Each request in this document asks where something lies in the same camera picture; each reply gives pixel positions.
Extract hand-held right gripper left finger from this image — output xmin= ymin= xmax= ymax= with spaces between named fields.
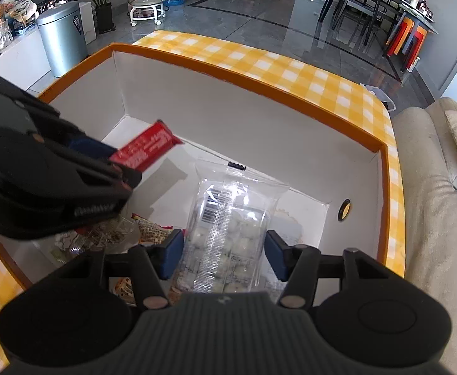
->
xmin=62 ymin=228 xmax=186 ymax=309

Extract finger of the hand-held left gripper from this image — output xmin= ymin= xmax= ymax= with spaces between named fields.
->
xmin=61 ymin=155 xmax=143 ymax=193
xmin=24 ymin=102 xmax=119 ymax=162

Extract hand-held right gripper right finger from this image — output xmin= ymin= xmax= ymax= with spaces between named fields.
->
xmin=263 ymin=230 xmax=405 ymax=309

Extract red snack bar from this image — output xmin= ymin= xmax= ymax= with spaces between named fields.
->
xmin=109 ymin=120 xmax=184 ymax=173

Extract clear packet of white balls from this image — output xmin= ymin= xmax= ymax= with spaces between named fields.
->
xmin=171 ymin=158 xmax=292 ymax=295

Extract small brown snack packet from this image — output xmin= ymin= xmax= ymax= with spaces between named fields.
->
xmin=111 ymin=275 xmax=137 ymax=305

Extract clear nut packet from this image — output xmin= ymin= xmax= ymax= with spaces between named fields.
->
xmin=54 ymin=219 xmax=139 ymax=258

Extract orange cardboard box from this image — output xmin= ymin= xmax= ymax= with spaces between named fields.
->
xmin=0 ymin=43 xmax=407 ymax=313

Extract white low cabinet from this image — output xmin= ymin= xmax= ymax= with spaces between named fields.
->
xmin=0 ymin=27 xmax=57 ymax=94

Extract silver trash can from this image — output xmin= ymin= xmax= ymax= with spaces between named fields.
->
xmin=37 ymin=1 xmax=88 ymax=78

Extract potted long-leaf plant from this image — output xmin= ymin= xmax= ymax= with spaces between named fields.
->
xmin=56 ymin=0 xmax=129 ymax=34

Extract white rolling stool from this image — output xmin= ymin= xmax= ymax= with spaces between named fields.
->
xmin=129 ymin=0 xmax=166 ymax=27

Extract round painted fan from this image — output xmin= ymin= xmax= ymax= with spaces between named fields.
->
xmin=7 ymin=0 xmax=33 ymax=20

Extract beige sofa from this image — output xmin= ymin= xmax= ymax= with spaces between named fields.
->
xmin=393 ymin=97 xmax=457 ymax=375

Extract yellow checkered tablecloth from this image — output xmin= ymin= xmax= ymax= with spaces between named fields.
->
xmin=0 ymin=30 xmax=407 ymax=368

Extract small bin with plastic bag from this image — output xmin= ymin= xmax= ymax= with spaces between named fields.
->
xmin=359 ymin=83 xmax=397 ymax=111

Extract stacked orange stools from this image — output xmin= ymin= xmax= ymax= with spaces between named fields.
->
xmin=387 ymin=17 xmax=428 ymax=67

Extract dining table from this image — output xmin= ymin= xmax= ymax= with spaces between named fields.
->
xmin=318 ymin=0 xmax=438 ymax=36

